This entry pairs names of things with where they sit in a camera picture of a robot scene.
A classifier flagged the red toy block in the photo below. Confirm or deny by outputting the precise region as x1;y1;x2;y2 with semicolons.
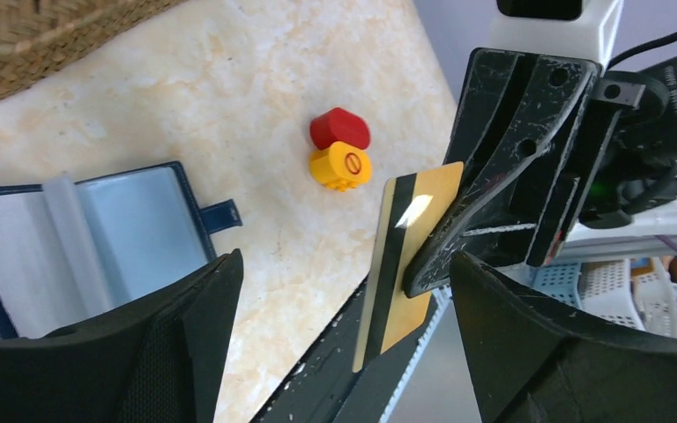
309;108;371;150

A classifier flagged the woven brown divided tray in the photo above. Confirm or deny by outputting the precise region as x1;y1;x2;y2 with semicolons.
0;0;179;100

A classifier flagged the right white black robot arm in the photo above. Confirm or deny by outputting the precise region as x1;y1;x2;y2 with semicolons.
403;48;677;298

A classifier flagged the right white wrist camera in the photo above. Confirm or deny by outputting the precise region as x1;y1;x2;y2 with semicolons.
485;0;624;70

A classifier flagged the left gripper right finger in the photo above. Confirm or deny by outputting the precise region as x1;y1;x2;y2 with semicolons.
450;253;677;422

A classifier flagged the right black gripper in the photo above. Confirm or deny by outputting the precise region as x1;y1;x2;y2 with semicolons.
403;48;677;298

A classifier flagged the navy blue card holder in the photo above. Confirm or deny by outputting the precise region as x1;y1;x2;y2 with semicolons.
0;161;242;340

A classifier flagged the yellow round toy block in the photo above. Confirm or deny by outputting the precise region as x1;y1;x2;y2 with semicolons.
309;141;373;192

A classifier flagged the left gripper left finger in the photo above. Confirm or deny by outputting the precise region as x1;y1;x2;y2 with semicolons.
0;249;243;422

